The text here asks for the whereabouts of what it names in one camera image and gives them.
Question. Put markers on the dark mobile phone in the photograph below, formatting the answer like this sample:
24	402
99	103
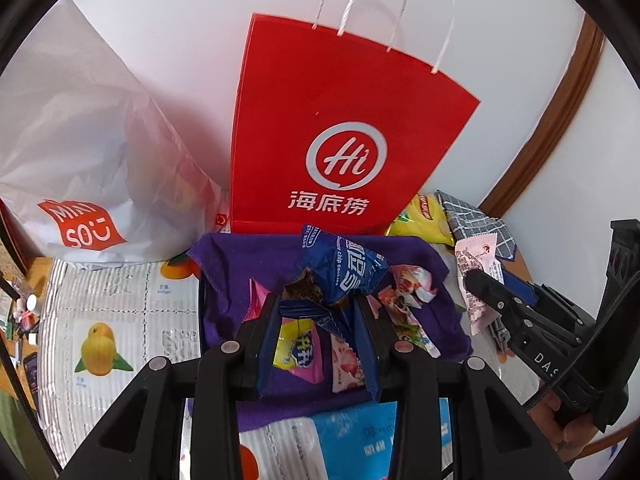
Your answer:
31	380

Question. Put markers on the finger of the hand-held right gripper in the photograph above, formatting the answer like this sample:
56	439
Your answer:
520	287
495	300

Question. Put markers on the blue white packet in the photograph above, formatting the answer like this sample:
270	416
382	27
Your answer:
355	440

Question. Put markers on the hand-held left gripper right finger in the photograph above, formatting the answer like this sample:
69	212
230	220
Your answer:
370	360

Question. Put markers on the green colourful snack packet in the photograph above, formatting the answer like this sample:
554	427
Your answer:
415	332

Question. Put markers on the grey checked star pouch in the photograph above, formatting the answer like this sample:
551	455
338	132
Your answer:
470	215

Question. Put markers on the yellow chips bag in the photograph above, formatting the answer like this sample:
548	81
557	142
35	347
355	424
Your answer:
425	220

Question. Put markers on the pink white snack packet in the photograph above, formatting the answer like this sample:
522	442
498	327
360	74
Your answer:
345	365

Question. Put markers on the red paper bag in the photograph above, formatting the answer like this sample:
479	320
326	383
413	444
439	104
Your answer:
325	85

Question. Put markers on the person's right hand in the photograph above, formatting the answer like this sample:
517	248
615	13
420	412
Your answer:
560	432

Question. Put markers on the brown wooden door frame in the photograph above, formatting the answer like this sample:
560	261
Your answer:
565	110

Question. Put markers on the crumpled colourful wrapper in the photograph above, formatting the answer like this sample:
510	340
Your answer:
410	280

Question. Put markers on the fruit print tablecloth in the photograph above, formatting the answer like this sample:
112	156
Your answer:
125	290

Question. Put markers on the small red packet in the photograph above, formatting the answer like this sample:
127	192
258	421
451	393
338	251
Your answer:
222	221

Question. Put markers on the white plastic bag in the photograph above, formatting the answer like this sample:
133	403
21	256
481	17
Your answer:
100	135

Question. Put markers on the yellow pink snack packet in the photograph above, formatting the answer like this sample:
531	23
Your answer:
300	355

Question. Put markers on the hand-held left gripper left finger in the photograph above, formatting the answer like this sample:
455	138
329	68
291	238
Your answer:
267	355

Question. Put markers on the pink wrapper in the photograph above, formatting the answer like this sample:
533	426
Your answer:
257	300

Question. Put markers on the pink patterned snack packet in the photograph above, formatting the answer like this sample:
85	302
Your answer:
475	260

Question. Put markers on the small white jar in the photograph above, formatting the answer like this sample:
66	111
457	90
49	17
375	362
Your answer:
32	303

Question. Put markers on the blue cookie packet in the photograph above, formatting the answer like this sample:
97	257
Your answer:
340	270

